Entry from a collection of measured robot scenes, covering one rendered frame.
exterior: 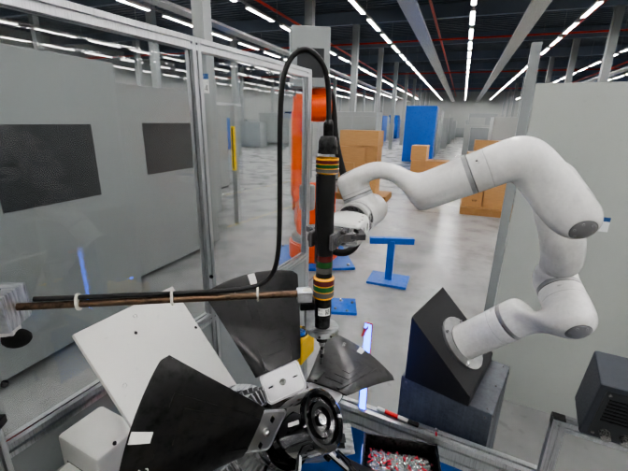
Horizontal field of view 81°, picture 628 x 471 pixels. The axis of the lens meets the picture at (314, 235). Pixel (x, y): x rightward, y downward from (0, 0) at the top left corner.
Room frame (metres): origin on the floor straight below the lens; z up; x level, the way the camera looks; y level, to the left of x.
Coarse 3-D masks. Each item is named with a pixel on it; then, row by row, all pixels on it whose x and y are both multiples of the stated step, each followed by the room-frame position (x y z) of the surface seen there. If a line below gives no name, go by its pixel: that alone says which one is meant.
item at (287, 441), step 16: (288, 400) 0.62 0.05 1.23; (304, 400) 0.59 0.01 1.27; (320, 400) 0.62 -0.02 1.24; (288, 416) 0.58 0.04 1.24; (304, 416) 0.56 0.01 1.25; (336, 416) 0.61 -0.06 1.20; (288, 432) 0.56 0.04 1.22; (304, 432) 0.54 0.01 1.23; (320, 432) 0.56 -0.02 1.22; (336, 432) 0.59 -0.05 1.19; (272, 448) 0.57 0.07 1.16; (288, 448) 0.55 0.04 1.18; (304, 448) 0.54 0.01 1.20; (320, 448) 0.53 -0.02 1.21; (336, 448) 0.56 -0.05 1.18; (272, 464) 0.55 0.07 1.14; (288, 464) 0.57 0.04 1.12
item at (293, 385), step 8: (280, 368) 0.67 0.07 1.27; (288, 368) 0.67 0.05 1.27; (296, 368) 0.67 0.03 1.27; (264, 376) 0.66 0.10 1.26; (272, 376) 0.66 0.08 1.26; (280, 376) 0.66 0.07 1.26; (288, 376) 0.66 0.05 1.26; (264, 384) 0.65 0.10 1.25; (272, 384) 0.65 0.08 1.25; (288, 384) 0.65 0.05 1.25; (296, 384) 0.65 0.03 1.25; (304, 384) 0.65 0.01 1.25; (264, 392) 0.64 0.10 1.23; (272, 392) 0.64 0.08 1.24; (280, 392) 0.64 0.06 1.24; (288, 392) 0.64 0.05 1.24; (296, 392) 0.64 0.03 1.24; (272, 400) 0.63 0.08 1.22; (280, 400) 0.63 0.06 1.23
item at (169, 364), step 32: (160, 384) 0.46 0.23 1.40; (192, 384) 0.48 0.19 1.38; (160, 416) 0.44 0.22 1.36; (192, 416) 0.47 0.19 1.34; (224, 416) 0.50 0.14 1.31; (256, 416) 0.53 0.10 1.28; (128, 448) 0.40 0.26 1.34; (160, 448) 0.43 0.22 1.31; (192, 448) 0.46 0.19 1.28; (224, 448) 0.49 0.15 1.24
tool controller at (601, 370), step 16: (592, 368) 0.77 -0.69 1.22; (608, 368) 0.74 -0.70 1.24; (624, 368) 0.73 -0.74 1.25; (592, 384) 0.74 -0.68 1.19; (608, 384) 0.70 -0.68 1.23; (624, 384) 0.69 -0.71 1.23; (576, 400) 0.82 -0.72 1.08; (592, 400) 0.72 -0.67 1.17; (608, 400) 0.69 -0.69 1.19; (624, 400) 0.68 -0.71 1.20; (592, 416) 0.72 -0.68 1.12; (608, 416) 0.70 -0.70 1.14; (624, 416) 0.68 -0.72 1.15; (592, 432) 0.72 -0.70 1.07; (608, 432) 0.70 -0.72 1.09; (624, 432) 0.69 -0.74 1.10; (624, 448) 0.68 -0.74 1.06
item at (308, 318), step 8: (296, 288) 0.69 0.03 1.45; (304, 288) 0.69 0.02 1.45; (304, 296) 0.67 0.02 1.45; (312, 296) 0.70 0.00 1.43; (304, 304) 0.67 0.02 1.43; (312, 304) 0.67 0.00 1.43; (312, 312) 0.67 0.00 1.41; (304, 320) 0.70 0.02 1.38; (312, 320) 0.67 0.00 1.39; (312, 328) 0.67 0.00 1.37; (328, 328) 0.68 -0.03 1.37; (336, 328) 0.68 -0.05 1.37; (312, 336) 0.66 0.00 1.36; (320, 336) 0.66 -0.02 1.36; (328, 336) 0.66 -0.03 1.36
